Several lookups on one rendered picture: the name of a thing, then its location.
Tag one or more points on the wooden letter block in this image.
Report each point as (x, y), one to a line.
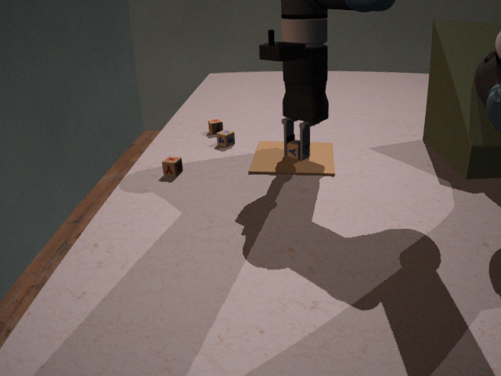
(172, 166)
(215, 126)
(225, 138)
(293, 149)

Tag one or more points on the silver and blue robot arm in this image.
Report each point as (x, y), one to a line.
(487, 75)

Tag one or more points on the tan flat mat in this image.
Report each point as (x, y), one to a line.
(269, 158)

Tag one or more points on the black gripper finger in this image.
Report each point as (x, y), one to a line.
(288, 130)
(304, 142)

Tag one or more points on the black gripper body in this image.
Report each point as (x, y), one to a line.
(303, 43)

